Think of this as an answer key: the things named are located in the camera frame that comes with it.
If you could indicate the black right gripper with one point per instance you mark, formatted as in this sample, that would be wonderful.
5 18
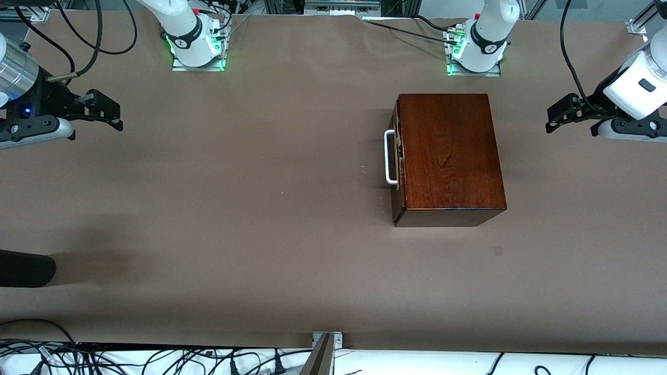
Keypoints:
51 99

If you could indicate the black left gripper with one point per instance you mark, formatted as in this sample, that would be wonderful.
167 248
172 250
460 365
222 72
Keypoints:
595 108

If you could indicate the aluminium frame profile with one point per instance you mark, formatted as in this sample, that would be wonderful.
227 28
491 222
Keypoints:
643 21
36 14

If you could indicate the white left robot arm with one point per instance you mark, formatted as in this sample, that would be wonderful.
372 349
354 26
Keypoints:
490 31

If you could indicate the dark wooden drawer cabinet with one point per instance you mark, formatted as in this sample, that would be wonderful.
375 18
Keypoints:
448 156

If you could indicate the black rounded cylinder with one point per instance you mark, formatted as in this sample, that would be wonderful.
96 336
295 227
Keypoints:
26 268

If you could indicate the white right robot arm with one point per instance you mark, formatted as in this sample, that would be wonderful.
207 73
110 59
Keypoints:
185 31

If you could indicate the dark metal strut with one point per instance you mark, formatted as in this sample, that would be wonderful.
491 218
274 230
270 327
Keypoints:
318 362

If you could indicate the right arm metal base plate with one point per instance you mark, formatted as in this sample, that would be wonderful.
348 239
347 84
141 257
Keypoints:
180 66

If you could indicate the brown paper table cover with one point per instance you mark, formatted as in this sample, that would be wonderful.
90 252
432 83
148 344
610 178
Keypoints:
208 208

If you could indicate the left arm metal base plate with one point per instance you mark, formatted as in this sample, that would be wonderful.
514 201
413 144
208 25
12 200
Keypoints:
495 72

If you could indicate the black power plug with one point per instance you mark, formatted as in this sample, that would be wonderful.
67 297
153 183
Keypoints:
278 366
234 367

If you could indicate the silver metal bracket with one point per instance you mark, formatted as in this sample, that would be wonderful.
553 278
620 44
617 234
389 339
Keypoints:
337 341

